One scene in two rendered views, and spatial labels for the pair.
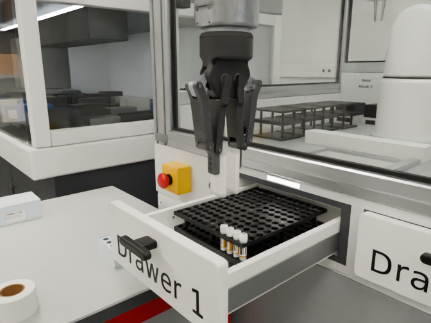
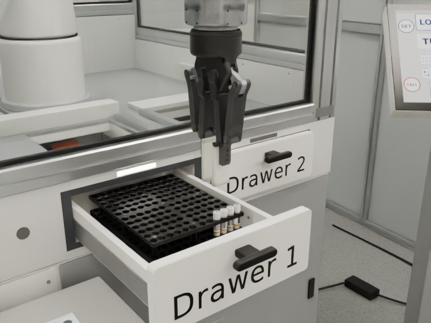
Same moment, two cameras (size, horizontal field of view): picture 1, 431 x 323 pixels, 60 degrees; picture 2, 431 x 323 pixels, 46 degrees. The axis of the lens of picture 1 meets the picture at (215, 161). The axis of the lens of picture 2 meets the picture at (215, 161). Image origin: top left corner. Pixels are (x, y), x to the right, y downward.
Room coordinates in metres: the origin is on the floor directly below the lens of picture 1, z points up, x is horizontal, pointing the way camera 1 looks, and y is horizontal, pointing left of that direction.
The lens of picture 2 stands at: (0.50, 0.73, 1.27)
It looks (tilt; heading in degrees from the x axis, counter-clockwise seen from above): 20 degrees down; 273
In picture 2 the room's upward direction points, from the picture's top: straight up
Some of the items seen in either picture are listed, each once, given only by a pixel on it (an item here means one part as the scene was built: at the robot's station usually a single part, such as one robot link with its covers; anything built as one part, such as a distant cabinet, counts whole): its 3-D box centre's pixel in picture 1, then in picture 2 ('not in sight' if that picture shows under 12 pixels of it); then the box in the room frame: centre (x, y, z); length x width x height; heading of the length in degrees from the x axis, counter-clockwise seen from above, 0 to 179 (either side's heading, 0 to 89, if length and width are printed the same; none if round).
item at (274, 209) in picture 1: (250, 225); (163, 220); (0.64, -0.07, 0.87); 0.22 x 0.18 x 0.06; 131
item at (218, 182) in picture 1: (218, 173); (220, 163); (0.54, 0.00, 1.00); 0.03 x 0.01 x 0.07; 41
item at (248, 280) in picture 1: (254, 227); (161, 220); (0.65, -0.07, 0.86); 0.40 x 0.26 x 0.06; 131
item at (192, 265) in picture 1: (158, 259); (236, 266); (0.51, 0.09, 0.87); 0.29 x 0.02 x 0.11; 41
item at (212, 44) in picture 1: (226, 65); (215, 59); (0.55, -0.01, 1.16); 0.08 x 0.07 x 0.09; 131
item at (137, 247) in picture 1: (142, 245); (249, 254); (0.49, 0.11, 0.91); 0.07 x 0.04 x 0.01; 41
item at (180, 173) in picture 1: (175, 177); not in sight; (0.93, 0.10, 0.88); 0.07 x 0.05 x 0.07; 41
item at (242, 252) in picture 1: (243, 248); (236, 217); (0.51, -0.04, 0.89); 0.01 x 0.01 x 0.05
